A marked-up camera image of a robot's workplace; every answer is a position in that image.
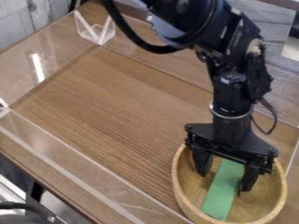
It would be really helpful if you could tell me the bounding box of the brown wooden bowl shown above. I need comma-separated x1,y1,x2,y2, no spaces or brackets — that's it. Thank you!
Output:
172,145,287,224

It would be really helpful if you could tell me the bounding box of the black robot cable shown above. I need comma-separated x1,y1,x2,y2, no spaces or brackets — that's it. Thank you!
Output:
102,0,193,55

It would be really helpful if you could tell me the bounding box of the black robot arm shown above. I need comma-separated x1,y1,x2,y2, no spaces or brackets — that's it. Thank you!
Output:
142,0,279,193

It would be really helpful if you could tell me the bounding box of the black metal table leg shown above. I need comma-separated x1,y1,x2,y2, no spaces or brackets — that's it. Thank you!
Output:
26,181,68,224

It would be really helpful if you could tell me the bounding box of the green rectangular block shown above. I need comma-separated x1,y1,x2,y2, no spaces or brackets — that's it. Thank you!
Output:
201,159,243,221

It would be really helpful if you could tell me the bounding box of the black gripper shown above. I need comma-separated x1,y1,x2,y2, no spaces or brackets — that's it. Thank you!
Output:
184,123,279,195

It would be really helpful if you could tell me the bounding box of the clear acrylic front wall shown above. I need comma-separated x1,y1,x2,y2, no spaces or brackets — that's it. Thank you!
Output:
0,100,193,224

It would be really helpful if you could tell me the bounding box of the clear acrylic corner bracket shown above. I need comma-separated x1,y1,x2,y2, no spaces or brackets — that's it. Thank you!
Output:
74,10,116,46

